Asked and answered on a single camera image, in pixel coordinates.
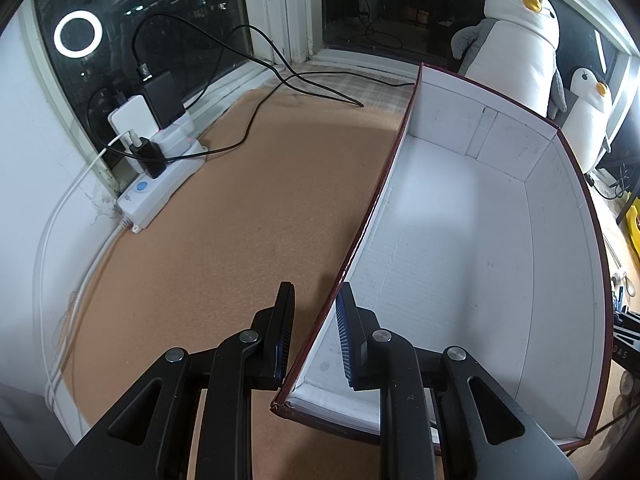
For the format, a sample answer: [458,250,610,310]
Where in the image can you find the red cardboard box white inside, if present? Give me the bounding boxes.
[270,62,615,453]

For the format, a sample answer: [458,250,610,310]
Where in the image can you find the white power strip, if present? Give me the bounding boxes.
[117,112,206,233]

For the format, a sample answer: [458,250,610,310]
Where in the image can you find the small black usb charger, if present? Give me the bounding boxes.
[130,138,167,179]

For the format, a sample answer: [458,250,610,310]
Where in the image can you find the white flat charger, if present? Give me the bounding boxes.
[107,94,160,146]

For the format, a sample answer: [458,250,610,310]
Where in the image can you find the black power adapter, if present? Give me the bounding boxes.
[141,70,186,129]

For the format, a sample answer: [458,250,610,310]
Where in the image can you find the yellow bowl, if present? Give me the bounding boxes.
[620,198,639,264]

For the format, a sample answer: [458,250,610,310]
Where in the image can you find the small plush penguin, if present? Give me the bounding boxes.
[560,67,612,174]

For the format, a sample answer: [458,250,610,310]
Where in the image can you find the large plush penguin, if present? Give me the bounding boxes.
[450,0,567,119]

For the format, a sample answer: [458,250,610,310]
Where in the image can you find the white power cord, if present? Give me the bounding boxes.
[32,129,139,411]

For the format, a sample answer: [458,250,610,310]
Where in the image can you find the black cable on floor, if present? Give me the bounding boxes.
[86,12,366,164]

